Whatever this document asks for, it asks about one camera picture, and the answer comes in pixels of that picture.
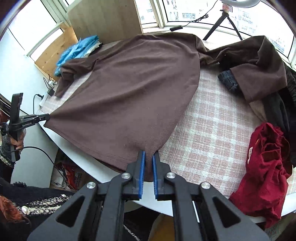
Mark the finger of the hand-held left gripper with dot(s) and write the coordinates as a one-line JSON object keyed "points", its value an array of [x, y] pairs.
{"points": [[42, 115], [42, 119]]}

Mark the person's left forearm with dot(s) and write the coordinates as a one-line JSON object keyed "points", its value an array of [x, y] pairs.
{"points": [[4, 150]]}

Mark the dark grey knit garment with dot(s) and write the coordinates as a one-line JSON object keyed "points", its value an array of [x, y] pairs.
{"points": [[227, 80]]}

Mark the person's left hand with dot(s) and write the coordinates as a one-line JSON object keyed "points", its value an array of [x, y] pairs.
{"points": [[19, 141]]}

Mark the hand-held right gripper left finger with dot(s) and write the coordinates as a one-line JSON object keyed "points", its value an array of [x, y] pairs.
{"points": [[141, 173]]}

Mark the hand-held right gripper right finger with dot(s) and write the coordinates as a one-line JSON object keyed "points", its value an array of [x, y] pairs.
{"points": [[155, 176]]}

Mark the red and white bag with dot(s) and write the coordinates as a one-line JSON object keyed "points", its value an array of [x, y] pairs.
{"points": [[74, 176]]}

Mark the pink plaid mat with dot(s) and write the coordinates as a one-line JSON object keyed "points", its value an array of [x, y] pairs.
{"points": [[212, 129]]}

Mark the person's reddish hair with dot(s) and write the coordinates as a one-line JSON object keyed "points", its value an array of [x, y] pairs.
{"points": [[9, 208]]}

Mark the white window frame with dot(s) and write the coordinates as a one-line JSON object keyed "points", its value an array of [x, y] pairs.
{"points": [[159, 14]]}

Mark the brown shirt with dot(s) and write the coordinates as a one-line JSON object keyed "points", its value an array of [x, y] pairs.
{"points": [[138, 92]]}

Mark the white charger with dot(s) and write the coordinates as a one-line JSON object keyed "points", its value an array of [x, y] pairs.
{"points": [[52, 83]]}

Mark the dark red garment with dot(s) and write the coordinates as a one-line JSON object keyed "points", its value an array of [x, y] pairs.
{"points": [[263, 176]]}

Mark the pine wooden board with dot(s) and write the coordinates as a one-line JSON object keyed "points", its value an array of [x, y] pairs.
{"points": [[53, 53]]}

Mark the beige garment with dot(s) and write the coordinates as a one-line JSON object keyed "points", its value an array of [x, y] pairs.
{"points": [[256, 109]]}

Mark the black tripod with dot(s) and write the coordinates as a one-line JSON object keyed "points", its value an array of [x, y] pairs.
{"points": [[219, 22]]}

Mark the white power strip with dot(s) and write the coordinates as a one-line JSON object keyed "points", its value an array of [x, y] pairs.
{"points": [[43, 102]]}

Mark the black garment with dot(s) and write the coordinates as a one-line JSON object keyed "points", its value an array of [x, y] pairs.
{"points": [[277, 111]]}

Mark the light grey wooden board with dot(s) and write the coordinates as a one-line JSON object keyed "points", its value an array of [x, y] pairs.
{"points": [[104, 18]]}

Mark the black power adapter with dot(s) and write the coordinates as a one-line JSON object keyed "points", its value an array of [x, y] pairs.
{"points": [[50, 92]]}

